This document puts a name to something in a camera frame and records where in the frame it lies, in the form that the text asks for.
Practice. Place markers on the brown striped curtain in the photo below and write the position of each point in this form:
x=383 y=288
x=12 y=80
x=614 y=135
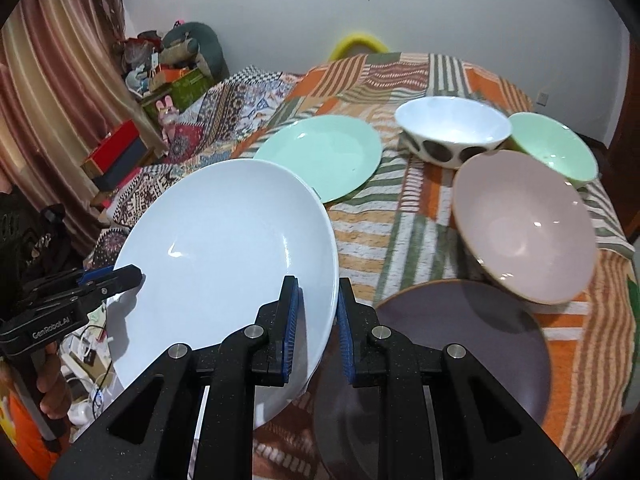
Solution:
x=50 y=85

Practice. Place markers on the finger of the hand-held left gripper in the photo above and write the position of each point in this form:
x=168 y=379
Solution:
x=125 y=280
x=97 y=276

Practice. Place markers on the green box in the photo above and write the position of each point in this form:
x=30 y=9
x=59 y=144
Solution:
x=185 y=90

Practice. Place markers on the orange green striped blanket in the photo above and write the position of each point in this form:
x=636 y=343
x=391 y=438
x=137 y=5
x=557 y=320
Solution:
x=400 y=240

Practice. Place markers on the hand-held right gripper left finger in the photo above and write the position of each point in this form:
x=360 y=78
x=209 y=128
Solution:
x=292 y=332

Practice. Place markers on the brown wooden door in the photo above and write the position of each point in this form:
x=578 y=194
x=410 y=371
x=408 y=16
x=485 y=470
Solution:
x=627 y=135

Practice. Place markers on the purple plate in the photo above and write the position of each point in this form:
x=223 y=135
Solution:
x=460 y=330

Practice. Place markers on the white plate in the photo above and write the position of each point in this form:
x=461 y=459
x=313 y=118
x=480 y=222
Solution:
x=215 y=240

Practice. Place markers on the pink bowl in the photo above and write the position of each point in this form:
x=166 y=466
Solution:
x=520 y=220

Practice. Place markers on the orange cloth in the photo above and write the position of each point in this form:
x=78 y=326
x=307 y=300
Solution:
x=20 y=410

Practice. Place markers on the white bowl with dark spots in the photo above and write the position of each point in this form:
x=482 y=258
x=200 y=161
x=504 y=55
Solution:
x=450 y=120

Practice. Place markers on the pile of bags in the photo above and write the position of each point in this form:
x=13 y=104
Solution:
x=137 y=60

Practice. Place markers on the person's left hand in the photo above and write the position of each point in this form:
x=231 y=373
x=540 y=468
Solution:
x=52 y=390

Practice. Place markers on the white wall socket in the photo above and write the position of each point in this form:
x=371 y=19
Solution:
x=541 y=98

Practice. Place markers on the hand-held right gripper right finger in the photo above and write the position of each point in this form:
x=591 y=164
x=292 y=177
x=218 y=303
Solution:
x=345 y=332

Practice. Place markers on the green bowl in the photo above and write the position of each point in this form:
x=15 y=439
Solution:
x=550 y=145

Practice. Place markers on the mint green plate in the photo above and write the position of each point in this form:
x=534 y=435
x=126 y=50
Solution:
x=320 y=150

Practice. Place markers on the patterned multicolour blanket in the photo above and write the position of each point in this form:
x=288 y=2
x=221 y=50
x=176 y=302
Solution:
x=225 y=105

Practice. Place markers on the pink bunny toy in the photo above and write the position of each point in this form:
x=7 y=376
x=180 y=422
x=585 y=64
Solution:
x=167 y=110

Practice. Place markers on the orange box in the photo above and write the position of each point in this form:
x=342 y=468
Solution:
x=175 y=76

